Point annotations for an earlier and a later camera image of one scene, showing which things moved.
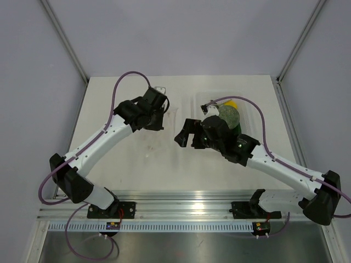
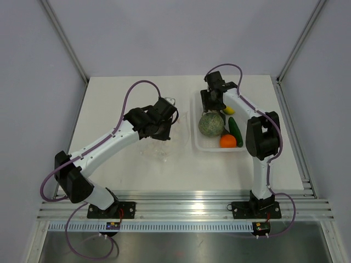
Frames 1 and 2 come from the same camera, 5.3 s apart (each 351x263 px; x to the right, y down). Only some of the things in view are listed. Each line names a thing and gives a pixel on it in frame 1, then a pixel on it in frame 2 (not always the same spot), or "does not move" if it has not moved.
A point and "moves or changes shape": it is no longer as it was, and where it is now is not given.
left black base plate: [115, 210] does not move
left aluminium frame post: [69, 48] does not move
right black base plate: [245, 210] does not move
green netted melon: [230, 114] moves or changes shape
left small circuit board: [113, 226] does not move
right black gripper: [192, 126] to [204, 95]
